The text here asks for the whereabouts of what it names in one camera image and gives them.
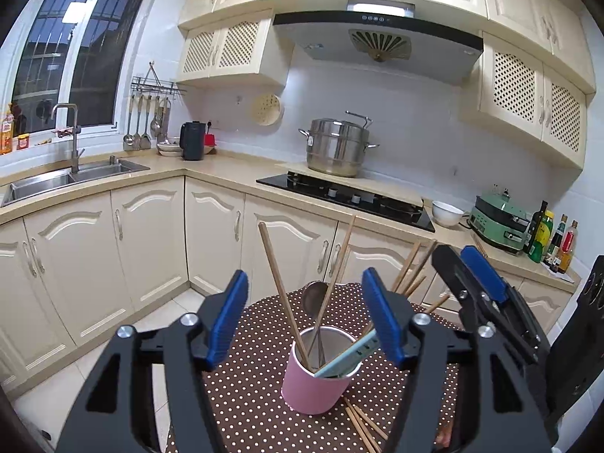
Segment black electric kettle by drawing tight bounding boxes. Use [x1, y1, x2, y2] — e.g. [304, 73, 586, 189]
[180, 121, 207, 161]

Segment hanging steel turner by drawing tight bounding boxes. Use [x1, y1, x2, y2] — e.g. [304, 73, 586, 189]
[140, 97, 153, 148]

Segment steel steamer pot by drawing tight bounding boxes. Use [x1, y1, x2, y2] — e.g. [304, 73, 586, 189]
[298, 111, 379, 179]

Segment metal spoon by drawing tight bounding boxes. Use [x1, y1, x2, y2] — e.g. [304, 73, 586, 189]
[302, 280, 331, 371]

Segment range hood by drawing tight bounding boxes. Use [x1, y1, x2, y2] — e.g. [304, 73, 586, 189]
[273, 0, 484, 86]

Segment dark sauce bottle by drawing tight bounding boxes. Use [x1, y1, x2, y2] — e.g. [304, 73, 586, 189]
[545, 214, 568, 265]

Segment steel sink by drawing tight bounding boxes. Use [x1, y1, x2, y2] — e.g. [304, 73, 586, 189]
[1, 158, 151, 207]

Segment light green utensil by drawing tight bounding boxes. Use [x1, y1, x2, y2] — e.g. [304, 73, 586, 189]
[314, 329, 379, 379]

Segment cream lattice wall cabinet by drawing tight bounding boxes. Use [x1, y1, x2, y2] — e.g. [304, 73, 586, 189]
[460, 31, 588, 169]
[177, 9, 296, 88]

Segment red orange sauce bottle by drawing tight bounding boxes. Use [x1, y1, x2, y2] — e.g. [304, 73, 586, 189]
[557, 220, 579, 274]

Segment beige kitchen countertop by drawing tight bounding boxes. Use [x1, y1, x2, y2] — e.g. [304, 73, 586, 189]
[0, 151, 581, 293]

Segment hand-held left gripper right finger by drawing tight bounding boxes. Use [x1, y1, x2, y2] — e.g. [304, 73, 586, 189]
[361, 268, 553, 453]

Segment thick wooden chopstick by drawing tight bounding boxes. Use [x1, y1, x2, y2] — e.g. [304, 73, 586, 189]
[259, 222, 311, 370]

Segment pink cup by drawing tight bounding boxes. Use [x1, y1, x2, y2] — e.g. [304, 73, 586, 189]
[282, 325, 363, 416]

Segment hanging steel strainer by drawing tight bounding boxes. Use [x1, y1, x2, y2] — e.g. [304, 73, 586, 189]
[158, 98, 171, 142]

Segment hanging steel ladle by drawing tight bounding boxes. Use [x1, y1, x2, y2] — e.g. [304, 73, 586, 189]
[123, 97, 136, 152]

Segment yellow green bottle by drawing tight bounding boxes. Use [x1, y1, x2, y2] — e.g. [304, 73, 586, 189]
[528, 211, 555, 264]

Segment green electric cooker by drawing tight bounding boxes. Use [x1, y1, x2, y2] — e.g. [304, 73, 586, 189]
[469, 191, 536, 256]

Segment kitchen window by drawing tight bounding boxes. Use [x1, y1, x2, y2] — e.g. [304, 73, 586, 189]
[9, 0, 163, 137]

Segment wire utensil rack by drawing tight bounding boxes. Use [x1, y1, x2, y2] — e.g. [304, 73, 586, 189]
[131, 61, 187, 97]

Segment white bowl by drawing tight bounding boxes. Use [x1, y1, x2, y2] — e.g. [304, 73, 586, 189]
[431, 200, 465, 227]

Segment black gas hob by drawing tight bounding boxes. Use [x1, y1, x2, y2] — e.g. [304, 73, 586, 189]
[256, 171, 436, 233]

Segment steel faucet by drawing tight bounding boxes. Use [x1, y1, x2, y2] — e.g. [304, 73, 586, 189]
[51, 103, 86, 174]

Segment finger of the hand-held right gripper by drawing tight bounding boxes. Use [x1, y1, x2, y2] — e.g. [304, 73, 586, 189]
[460, 245, 550, 364]
[431, 244, 496, 331]

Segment brown polka-dot tablecloth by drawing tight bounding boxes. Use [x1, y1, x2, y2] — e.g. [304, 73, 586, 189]
[163, 282, 465, 453]

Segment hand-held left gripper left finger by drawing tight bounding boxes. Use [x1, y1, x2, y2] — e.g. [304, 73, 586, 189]
[54, 270, 249, 453]

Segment cream lower kitchen cabinets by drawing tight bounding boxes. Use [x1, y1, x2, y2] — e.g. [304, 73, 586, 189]
[0, 174, 581, 397]

